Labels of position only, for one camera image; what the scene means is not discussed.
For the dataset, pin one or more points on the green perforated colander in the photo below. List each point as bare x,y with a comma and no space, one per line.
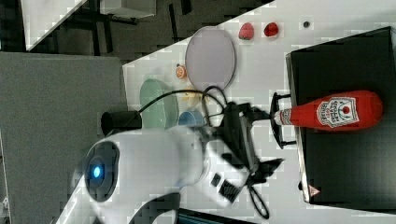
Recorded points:
164,112

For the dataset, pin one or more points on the blue bowl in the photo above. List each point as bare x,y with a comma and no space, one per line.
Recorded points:
191,118

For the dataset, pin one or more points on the pink strawberry toy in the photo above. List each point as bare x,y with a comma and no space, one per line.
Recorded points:
246,31

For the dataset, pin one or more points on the orange slice toy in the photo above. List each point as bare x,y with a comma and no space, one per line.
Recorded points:
181,71

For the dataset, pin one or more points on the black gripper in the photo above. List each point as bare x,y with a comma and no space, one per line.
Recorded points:
236,126

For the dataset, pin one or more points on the red strawberry toy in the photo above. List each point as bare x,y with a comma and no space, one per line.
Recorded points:
271,29

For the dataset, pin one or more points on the red ketchup bottle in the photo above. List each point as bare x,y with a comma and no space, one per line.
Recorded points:
340,112

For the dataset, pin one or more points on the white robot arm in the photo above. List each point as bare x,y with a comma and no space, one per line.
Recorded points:
136,177

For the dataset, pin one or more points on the round lilac plate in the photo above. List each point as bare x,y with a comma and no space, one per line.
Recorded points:
210,58

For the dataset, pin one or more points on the black silver toaster oven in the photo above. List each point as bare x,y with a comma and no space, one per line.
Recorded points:
351,169

